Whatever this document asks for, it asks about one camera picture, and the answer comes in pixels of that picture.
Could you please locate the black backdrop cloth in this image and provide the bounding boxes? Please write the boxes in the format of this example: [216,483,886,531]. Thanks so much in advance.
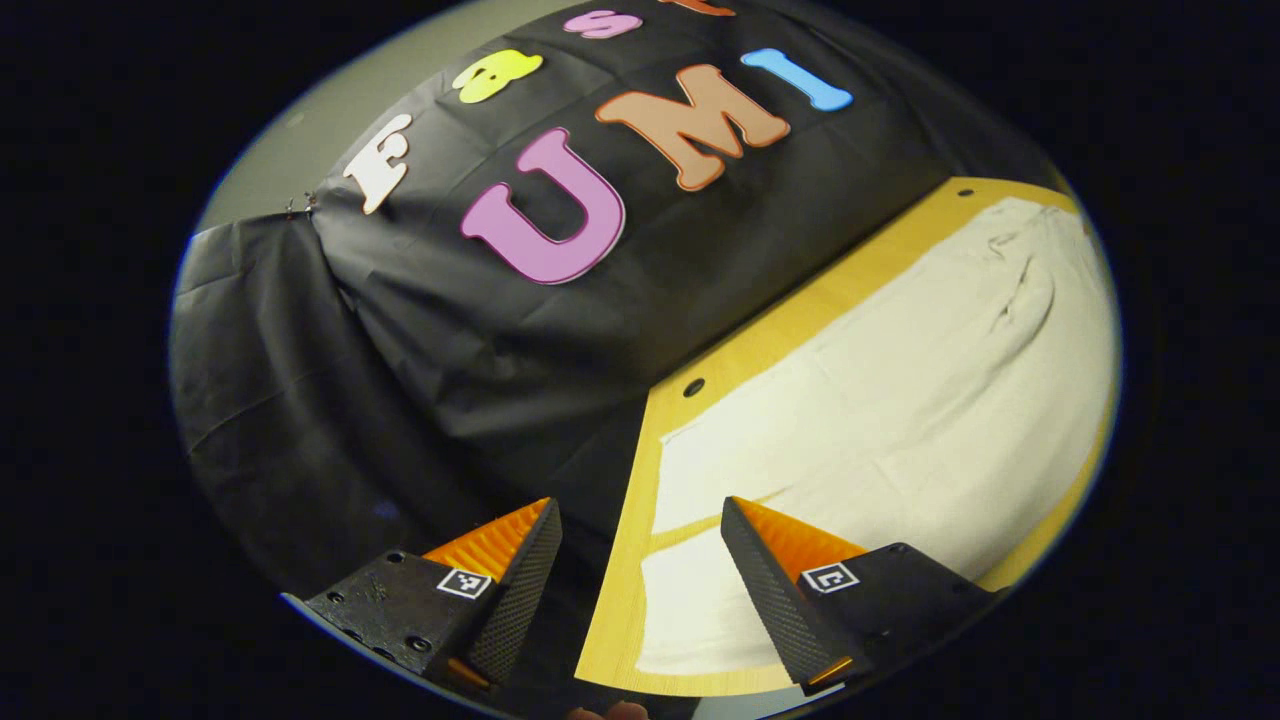
[168,0,1076,701]

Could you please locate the cream white jeans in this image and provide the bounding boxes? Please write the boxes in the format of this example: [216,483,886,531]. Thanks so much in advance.
[635,195,1121,678]

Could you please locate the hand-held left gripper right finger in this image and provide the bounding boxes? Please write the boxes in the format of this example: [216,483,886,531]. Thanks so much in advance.
[720,495,1001,698]

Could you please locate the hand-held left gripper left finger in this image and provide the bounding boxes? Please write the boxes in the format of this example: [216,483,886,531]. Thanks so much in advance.
[280,497,564,693]

